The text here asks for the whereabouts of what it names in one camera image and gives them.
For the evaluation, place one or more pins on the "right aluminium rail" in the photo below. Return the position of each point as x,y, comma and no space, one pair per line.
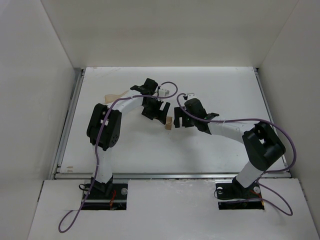
284,162

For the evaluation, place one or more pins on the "amber transparent plastic box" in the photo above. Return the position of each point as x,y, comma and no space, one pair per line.
110,98

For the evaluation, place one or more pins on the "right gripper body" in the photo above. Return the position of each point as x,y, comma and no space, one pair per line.
185,118

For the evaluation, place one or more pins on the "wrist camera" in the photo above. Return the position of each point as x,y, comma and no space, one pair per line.
189,96
163,92

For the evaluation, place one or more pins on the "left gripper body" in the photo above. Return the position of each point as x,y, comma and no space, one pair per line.
155,110

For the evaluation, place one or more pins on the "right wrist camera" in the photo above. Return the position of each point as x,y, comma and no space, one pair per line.
189,96

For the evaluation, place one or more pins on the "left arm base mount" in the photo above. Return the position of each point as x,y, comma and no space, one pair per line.
114,199

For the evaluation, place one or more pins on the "left aluminium rail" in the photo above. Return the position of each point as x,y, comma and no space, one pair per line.
56,162

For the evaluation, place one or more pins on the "aluminium rail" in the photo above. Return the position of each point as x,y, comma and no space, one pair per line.
56,162
284,162
142,176

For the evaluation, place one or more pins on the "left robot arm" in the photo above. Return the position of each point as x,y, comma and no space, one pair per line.
105,126

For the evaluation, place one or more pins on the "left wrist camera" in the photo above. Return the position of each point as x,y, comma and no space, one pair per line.
163,92

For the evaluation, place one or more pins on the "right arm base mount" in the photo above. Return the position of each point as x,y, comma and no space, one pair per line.
233,196

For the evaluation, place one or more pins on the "front aluminium rail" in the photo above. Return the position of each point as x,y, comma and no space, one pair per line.
142,176

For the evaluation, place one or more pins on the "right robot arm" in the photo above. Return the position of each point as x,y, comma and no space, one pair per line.
261,143

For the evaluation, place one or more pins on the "brown wooden rectangular block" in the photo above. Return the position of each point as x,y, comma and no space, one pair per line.
168,126

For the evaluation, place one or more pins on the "light wooden cube block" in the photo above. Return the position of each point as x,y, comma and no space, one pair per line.
169,120

